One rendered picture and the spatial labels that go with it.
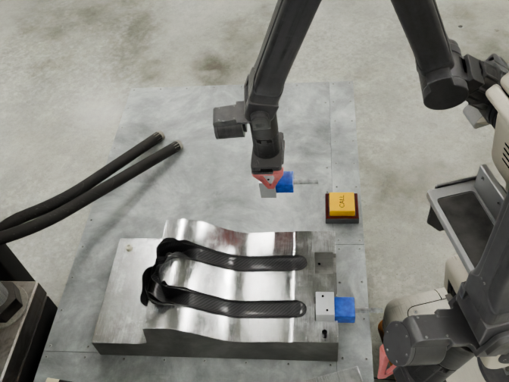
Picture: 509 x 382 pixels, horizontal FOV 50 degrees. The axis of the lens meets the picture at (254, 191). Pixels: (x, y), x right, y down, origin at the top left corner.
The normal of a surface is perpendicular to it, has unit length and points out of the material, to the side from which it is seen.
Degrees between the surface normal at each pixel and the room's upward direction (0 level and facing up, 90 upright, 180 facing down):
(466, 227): 0
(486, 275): 90
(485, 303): 90
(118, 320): 0
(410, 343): 64
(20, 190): 0
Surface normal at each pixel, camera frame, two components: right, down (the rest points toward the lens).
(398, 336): -0.92, -0.09
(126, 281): -0.10, -0.64
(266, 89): 0.01, 0.81
